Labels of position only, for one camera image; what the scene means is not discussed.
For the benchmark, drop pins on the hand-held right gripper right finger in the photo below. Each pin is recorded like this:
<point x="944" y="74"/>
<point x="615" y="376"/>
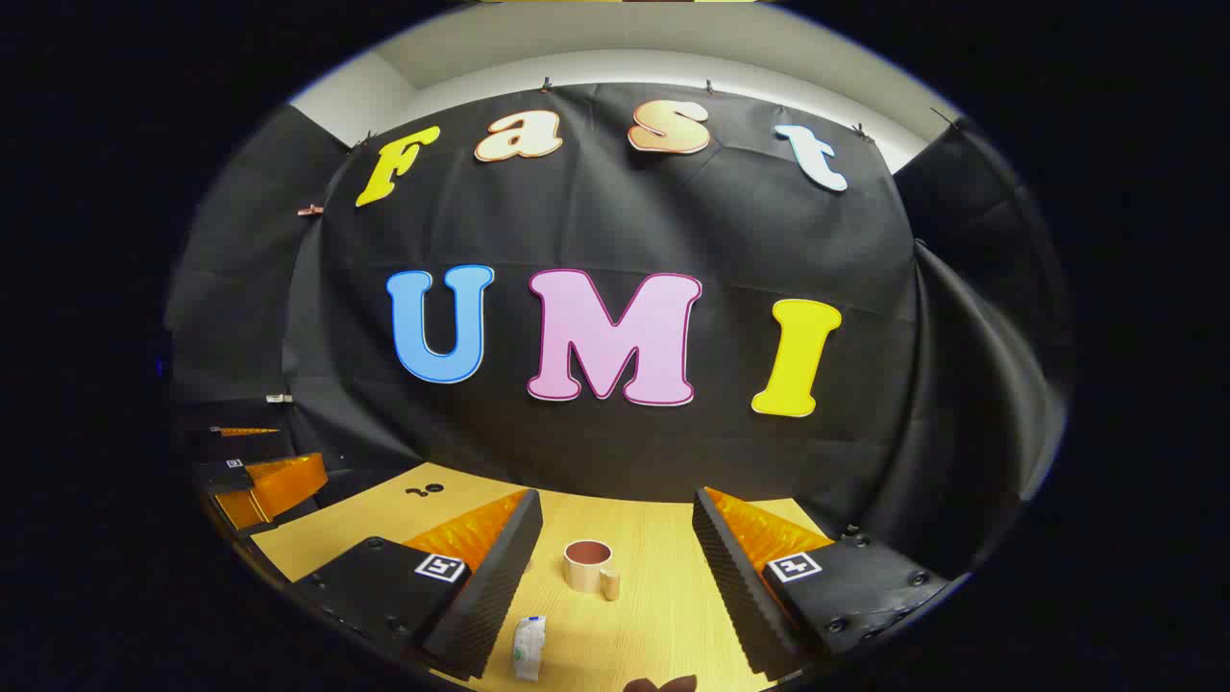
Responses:
<point x="735" y="586"/>

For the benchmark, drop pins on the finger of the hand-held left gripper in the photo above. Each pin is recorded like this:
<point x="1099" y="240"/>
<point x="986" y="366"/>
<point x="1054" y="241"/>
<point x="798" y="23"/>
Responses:
<point x="245" y="432"/>
<point x="288" y="481"/>

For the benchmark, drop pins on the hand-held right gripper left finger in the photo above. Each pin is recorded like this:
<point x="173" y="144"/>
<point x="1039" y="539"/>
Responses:
<point x="500" y="577"/>

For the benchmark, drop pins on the white toothpaste tube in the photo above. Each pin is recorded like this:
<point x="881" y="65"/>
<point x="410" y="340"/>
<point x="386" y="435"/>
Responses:
<point x="528" y="649"/>

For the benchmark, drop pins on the beige cup with brown inside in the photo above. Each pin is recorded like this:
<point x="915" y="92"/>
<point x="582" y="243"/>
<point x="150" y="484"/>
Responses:
<point x="586" y="569"/>

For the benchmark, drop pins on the light wooden desktop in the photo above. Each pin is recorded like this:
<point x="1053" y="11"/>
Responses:
<point x="644" y="634"/>

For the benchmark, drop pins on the black backdrop cloth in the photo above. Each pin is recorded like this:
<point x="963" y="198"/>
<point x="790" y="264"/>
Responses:
<point x="615" y="221"/>

